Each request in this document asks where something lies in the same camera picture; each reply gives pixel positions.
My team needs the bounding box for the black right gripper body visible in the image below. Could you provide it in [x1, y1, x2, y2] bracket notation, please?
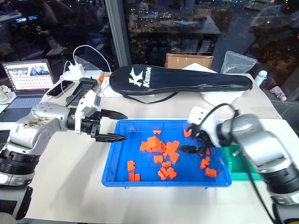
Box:
[190, 125, 217, 152]

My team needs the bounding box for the pale figurine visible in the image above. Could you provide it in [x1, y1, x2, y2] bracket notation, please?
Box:
[0, 85, 12, 105]

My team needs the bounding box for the blue plastic bin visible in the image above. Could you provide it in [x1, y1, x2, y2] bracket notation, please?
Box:
[101, 119, 233, 188]

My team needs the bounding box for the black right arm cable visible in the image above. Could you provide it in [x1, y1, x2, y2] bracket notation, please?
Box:
[198, 103, 278, 224]

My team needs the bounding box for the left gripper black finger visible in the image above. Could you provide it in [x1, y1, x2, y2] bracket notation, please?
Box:
[95, 133, 128, 143]
[100, 109, 128, 119]

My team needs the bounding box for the white paper stack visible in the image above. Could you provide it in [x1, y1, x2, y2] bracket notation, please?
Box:
[181, 62, 245, 106]

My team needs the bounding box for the clear plastic zip bag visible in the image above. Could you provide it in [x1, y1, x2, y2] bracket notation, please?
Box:
[220, 50, 258, 75]

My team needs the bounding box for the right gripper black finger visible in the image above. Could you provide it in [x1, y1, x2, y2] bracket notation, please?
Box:
[186, 125, 199, 140]
[179, 145, 203, 154]

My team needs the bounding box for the white charger plug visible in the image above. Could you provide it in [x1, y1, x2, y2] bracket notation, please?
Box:
[68, 64, 85, 76]

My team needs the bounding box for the open grey laptop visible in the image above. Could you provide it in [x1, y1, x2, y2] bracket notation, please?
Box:
[0, 59, 56, 122]

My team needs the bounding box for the black Kason racket bag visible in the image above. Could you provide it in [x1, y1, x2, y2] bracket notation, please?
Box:
[109, 65, 254, 105]

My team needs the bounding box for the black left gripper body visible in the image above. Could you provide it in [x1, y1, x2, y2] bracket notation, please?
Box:
[81, 108, 103, 139]

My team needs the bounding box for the white bottle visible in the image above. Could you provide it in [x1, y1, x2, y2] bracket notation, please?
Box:
[254, 70, 268, 87]

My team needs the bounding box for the grey window frame post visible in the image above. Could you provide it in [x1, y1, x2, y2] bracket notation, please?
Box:
[104, 0, 132, 72]

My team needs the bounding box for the brown cardboard box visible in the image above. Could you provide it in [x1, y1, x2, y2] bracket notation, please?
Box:
[165, 53, 214, 70]

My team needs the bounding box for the white charging cable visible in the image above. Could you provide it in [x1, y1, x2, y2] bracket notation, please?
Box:
[60, 44, 112, 97]

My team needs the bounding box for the green plastic bin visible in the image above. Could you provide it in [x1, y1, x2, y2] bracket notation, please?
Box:
[221, 144, 263, 181]

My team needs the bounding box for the black plastic tray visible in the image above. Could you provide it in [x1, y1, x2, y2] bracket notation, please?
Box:
[65, 77, 99, 107]

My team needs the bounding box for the white power strip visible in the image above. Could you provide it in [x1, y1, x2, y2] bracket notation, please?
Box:
[60, 70, 104, 83]

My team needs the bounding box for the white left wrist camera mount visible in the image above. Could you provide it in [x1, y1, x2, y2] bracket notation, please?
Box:
[74, 90, 102, 135]

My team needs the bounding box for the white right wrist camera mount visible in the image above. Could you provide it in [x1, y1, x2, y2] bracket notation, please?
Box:
[187, 106, 223, 148]

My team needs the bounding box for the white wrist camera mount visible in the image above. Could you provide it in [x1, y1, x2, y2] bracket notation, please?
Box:
[74, 90, 102, 135]
[187, 106, 223, 148]

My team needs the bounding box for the black smartphone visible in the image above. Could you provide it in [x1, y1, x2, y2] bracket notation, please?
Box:
[46, 80, 75, 97]

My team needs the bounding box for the large orange block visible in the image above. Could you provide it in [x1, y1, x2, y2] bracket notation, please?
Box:
[139, 137, 165, 154]

